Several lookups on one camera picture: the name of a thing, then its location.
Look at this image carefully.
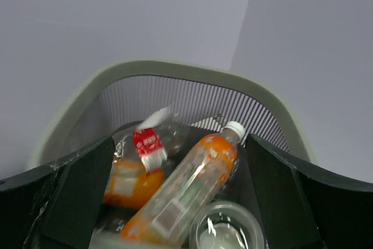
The clear jar silver lid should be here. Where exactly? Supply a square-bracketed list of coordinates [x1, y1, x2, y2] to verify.
[189, 201, 266, 249]

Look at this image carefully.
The orange juice bottle white cap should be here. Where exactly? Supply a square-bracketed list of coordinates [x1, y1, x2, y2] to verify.
[118, 121, 245, 248]

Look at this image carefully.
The small red-label cola bottle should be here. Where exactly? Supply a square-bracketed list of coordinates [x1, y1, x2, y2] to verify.
[112, 106, 192, 174]

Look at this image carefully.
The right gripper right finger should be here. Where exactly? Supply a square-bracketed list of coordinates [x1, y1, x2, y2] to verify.
[246, 134, 372, 248]

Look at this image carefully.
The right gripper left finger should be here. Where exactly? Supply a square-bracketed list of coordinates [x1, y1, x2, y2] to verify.
[1, 137, 114, 248]

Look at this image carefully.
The grey mesh waste bin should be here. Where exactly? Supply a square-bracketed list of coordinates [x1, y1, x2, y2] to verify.
[27, 59, 318, 249]

